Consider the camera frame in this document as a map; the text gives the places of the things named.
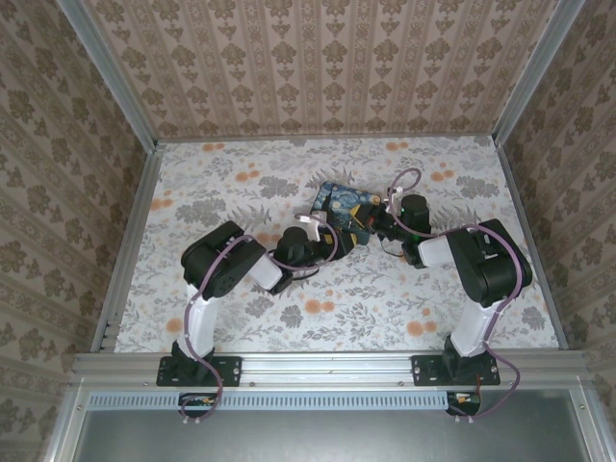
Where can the floral patterned table cover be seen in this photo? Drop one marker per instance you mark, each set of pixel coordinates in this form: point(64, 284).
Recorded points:
point(313, 308)

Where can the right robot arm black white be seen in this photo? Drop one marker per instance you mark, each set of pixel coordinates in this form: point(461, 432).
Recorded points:
point(495, 269)

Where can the aluminium corner post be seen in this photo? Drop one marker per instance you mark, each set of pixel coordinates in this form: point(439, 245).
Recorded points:
point(531, 67)
point(108, 67)

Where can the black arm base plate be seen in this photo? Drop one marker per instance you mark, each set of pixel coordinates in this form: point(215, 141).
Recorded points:
point(426, 370)
point(226, 370)

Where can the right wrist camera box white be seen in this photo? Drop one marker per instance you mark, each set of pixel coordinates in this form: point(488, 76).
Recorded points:
point(390, 197)

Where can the starry night patterned pouch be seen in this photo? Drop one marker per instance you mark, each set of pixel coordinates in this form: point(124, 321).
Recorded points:
point(344, 204)

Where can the aluminium side frame rail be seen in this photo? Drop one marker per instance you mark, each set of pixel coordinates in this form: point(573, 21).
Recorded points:
point(137, 231)
point(522, 192)

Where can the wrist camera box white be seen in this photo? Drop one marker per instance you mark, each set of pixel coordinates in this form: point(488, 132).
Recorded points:
point(310, 223)
point(390, 197)

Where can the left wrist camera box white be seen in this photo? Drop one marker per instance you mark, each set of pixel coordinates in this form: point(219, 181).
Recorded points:
point(310, 223)

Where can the small connector board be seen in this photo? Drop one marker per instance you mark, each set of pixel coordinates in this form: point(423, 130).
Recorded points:
point(464, 400)
point(197, 403)

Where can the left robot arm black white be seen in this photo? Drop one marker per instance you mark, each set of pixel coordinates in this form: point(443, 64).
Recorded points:
point(221, 269)

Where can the aluminium front frame rail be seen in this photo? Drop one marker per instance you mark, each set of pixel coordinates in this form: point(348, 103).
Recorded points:
point(327, 368)

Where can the grey metal panel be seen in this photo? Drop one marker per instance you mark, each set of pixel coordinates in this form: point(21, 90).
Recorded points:
point(327, 435)

